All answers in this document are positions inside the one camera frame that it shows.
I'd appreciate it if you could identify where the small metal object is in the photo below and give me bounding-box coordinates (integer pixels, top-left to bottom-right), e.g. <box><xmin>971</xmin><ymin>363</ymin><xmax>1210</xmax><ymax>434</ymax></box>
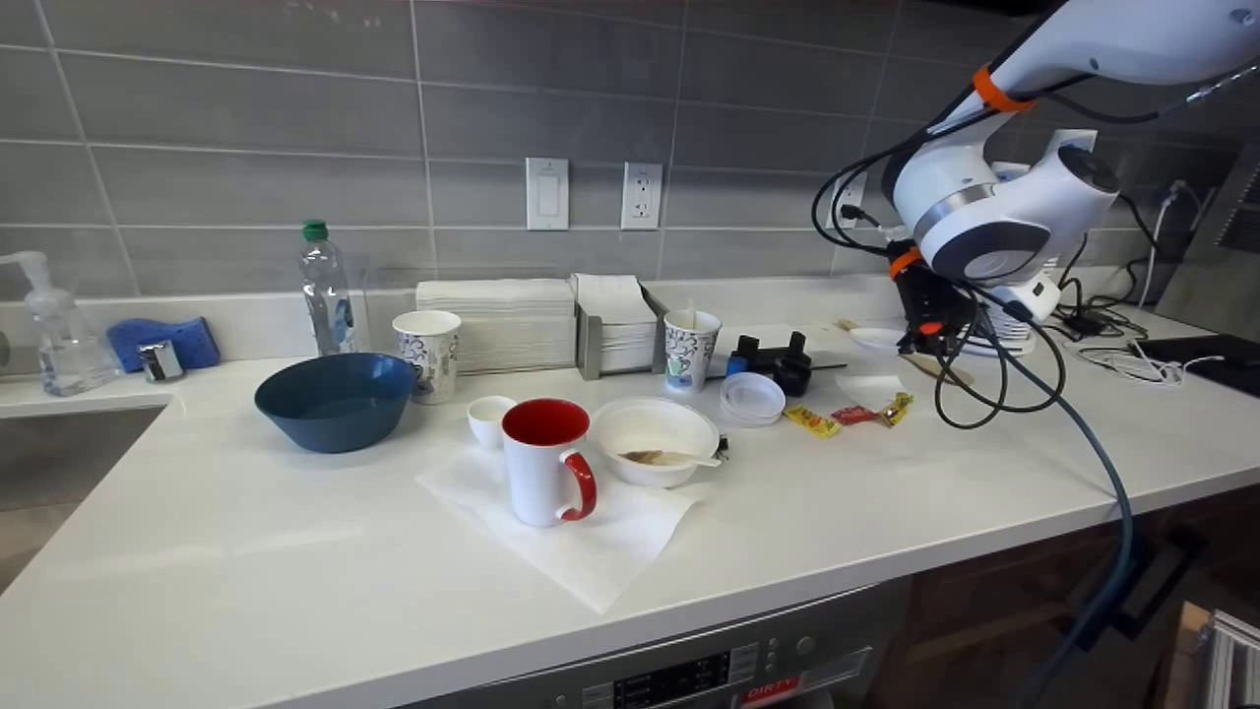
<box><xmin>133</xmin><ymin>335</ymin><xmax>190</xmax><ymax>385</ymax></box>

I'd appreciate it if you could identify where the small white tea cup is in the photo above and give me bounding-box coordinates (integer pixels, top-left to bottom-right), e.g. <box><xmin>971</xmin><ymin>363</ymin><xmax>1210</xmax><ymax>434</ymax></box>
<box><xmin>463</xmin><ymin>389</ymin><xmax>520</xmax><ymax>452</ymax></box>

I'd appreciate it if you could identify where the steel dishwasher front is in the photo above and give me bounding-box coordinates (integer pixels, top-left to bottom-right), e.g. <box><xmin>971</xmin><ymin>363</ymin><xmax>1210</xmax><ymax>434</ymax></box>
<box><xmin>396</xmin><ymin>576</ymin><xmax>920</xmax><ymax>709</ymax></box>

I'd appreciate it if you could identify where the grey metal stand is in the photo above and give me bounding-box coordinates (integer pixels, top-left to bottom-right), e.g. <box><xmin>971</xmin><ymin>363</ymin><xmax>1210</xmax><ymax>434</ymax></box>
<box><xmin>1148</xmin><ymin>131</ymin><xmax>1260</xmax><ymax>309</ymax></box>

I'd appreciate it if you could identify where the black flat device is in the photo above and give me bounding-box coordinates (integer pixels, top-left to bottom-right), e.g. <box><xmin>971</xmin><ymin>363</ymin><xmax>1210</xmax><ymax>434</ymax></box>
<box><xmin>1139</xmin><ymin>333</ymin><xmax>1260</xmax><ymax>401</ymax></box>

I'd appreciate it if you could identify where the patterned white paper cup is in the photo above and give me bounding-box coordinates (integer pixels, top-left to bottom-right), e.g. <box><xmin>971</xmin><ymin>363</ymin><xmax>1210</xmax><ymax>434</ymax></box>
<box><xmin>390</xmin><ymin>309</ymin><xmax>463</xmax><ymax>408</ymax></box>
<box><xmin>661</xmin><ymin>309</ymin><xmax>723</xmax><ymax>400</ymax></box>

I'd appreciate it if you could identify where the wooden spoon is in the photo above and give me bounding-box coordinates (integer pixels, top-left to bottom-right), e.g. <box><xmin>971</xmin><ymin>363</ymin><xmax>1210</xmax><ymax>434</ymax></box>
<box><xmin>911</xmin><ymin>350</ymin><xmax>980</xmax><ymax>396</ymax></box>

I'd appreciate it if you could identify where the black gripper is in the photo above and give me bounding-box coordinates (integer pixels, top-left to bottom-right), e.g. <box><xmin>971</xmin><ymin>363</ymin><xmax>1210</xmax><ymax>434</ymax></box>
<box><xmin>898</xmin><ymin>267</ymin><xmax>983</xmax><ymax>375</ymax></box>

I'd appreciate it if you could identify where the blue sponge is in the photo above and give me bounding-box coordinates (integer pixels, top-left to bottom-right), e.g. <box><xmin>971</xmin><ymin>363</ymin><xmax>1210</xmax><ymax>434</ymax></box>
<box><xmin>106</xmin><ymin>313</ymin><xmax>226</xmax><ymax>380</ymax></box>

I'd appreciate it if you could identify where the small yellow packet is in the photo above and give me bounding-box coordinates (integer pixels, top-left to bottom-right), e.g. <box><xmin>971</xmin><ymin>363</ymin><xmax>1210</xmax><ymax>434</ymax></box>
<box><xmin>785</xmin><ymin>401</ymin><xmax>844</xmax><ymax>442</ymax></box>

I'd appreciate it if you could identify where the white wall switch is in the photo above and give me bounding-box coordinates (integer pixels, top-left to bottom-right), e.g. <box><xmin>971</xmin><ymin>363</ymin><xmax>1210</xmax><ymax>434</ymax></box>
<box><xmin>525</xmin><ymin>154</ymin><xmax>574</xmax><ymax>233</ymax></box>

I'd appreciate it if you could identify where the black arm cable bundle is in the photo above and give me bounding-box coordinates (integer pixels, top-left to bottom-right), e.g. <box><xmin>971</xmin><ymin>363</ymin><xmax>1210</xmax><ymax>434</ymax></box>
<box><xmin>808</xmin><ymin>77</ymin><xmax>1076</xmax><ymax>434</ymax></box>

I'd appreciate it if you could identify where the white wall outlet with plug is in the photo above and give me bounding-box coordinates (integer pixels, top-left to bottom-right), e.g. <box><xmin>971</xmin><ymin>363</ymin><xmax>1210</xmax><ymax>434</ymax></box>
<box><xmin>822</xmin><ymin>165</ymin><xmax>873</xmax><ymax>236</ymax></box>

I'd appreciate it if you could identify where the dark counter cabinet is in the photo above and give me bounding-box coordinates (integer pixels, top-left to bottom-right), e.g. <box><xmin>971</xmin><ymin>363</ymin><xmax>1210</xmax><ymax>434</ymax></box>
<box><xmin>902</xmin><ymin>485</ymin><xmax>1260</xmax><ymax>709</ymax></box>

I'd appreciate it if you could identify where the long yellow packet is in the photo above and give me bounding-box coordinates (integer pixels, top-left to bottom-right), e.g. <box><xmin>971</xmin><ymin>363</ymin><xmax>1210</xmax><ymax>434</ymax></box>
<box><xmin>873</xmin><ymin>389</ymin><xmax>916</xmax><ymax>434</ymax></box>

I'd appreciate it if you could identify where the teal power cable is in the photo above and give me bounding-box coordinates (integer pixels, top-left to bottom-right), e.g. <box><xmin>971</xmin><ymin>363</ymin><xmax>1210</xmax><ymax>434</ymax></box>
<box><xmin>978</xmin><ymin>288</ymin><xmax>1139</xmax><ymax>709</ymax></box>

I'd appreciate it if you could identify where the white ceramic bowl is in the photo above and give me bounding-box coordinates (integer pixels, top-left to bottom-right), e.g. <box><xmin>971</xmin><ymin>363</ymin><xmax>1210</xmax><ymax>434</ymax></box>
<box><xmin>587</xmin><ymin>396</ymin><xmax>727</xmax><ymax>493</ymax></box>

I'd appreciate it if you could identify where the white metal cart frame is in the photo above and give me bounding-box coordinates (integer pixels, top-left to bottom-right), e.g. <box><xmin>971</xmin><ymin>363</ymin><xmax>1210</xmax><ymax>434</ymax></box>
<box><xmin>1156</xmin><ymin>598</ymin><xmax>1260</xmax><ymax>709</ymax></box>

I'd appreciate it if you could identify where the spoon with black handle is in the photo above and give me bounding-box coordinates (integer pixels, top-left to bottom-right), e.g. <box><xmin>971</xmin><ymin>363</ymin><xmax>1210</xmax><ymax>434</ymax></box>
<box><xmin>618</xmin><ymin>434</ymin><xmax>731</xmax><ymax>475</ymax></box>

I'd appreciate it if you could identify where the white mug red inside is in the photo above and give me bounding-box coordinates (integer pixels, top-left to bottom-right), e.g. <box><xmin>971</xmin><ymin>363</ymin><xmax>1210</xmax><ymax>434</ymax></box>
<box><xmin>500</xmin><ymin>396</ymin><xmax>602</xmax><ymax>531</ymax></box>

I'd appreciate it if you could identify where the dark blue bowl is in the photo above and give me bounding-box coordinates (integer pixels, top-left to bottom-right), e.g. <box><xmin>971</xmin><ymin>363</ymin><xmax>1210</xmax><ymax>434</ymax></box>
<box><xmin>251</xmin><ymin>350</ymin><xmax>427</xmax><ymax>457</ymax></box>

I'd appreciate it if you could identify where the black plastic holder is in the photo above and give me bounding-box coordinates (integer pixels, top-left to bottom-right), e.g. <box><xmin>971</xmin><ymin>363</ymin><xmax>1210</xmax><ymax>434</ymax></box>
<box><xmin>753</xmin><ymin>327</ymin><xmax>820</xmax><ymax>401</ymax></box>

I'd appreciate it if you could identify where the white cable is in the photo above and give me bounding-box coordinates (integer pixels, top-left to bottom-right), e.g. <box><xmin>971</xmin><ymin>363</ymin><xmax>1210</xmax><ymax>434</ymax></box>
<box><xmin>1076</xmin><ymin>333</ymin><xmax>1232</xmax><ymax>389</ymax></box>

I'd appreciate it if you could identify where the clear plastic wrapper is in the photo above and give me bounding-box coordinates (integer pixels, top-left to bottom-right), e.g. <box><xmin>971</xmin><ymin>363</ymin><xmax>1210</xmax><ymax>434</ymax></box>
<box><xmin>822</xmin><ymin>371</ymin><xmax>915</xmax><ymax>409</ymax></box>

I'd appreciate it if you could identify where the clear soap dispenser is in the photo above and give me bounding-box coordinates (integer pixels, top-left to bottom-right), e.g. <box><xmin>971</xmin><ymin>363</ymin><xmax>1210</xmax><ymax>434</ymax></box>
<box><xmin>0</xmin><ymin>249</ymin><xmax>115</xmax><ymax>400</ymax></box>

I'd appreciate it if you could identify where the white paper napkin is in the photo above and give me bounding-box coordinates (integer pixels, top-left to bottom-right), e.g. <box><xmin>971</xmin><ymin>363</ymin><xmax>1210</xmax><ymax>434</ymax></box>
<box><xmin>415</xmin><ymin>447</ymin><xmax>703</xmax><ymax>618</ymax></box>

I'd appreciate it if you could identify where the white napkins stack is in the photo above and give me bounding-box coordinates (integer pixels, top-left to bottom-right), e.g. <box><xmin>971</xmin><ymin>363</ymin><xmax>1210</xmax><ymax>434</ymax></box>
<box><xmin>570</xmin><ymin>274</ymin><xmax>659</xmax><ymax>327</ymax></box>

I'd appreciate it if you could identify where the clear water bottle green cap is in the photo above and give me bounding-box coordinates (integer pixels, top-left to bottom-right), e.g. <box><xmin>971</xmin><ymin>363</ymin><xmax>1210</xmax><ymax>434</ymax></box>
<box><xmin>295</xmin><ymin>217</ymin><xmax>360</xmax><ymax>358</ymax></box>

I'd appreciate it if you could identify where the white box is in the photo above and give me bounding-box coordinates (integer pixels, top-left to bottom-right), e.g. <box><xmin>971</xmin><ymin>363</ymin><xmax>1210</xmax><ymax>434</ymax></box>
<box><xmin>570</xmin><ymin>291</ymin><xmax>665</xmax><ymax>385</ymax></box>

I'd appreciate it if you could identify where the black power adapter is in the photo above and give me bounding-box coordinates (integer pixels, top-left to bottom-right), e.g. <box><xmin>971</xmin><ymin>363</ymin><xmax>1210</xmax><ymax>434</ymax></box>
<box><xmin>1059</xmin><ymin>309</ymin><xmax>1121</xmax><ymax>347</ymax></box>

